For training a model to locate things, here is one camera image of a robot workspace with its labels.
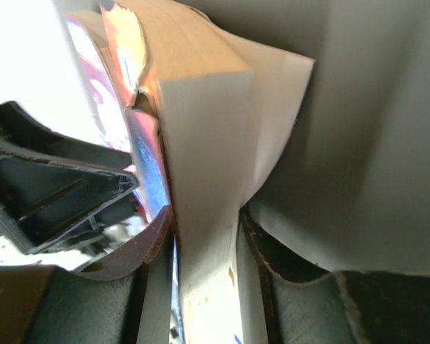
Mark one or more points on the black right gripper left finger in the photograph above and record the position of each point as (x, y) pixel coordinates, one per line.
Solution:
(124, 297)

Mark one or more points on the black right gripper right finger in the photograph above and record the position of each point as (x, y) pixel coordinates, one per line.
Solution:
(287, 299)

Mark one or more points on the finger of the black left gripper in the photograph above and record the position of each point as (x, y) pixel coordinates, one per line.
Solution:
(57, 192)

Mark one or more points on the purple white paperback book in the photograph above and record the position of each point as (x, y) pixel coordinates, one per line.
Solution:
(90, 41)

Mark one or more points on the blue book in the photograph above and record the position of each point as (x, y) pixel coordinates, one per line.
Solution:
(226, 107)

